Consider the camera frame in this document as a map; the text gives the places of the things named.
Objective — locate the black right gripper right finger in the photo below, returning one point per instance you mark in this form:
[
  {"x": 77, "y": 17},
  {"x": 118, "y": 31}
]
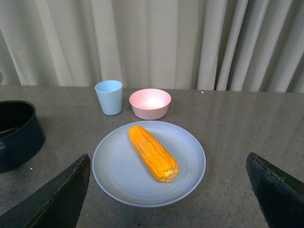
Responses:
[{"x": 280, "y": 195}]

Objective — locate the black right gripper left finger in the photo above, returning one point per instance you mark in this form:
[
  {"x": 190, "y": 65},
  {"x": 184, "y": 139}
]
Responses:
[{"x": 57, "y": 204}]

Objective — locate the yellow corn cob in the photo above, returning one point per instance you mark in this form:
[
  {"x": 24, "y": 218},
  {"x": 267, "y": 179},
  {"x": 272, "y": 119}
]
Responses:
[{"x": 161, "y": 164}]

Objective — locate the light blue plate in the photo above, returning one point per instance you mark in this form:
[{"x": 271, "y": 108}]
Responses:
[{"x": 121, "y": 174}]

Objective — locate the dark blue saucepan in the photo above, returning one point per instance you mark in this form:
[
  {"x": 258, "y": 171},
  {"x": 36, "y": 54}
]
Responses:
[{"x": 21, "y": 136}]

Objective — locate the light blue cup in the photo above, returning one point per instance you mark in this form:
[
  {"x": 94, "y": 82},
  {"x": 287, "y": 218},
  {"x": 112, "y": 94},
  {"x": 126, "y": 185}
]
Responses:
[{"x": 110, "y": 96}]

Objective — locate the pink bowl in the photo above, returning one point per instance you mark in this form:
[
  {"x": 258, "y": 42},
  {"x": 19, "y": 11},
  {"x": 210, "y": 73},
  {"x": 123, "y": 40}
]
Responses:
[{"x": 150, "y": 103}]

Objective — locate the white curtain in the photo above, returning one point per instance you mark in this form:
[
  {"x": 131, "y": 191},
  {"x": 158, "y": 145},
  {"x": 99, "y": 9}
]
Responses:
[{"x": 236, "y": 45}]

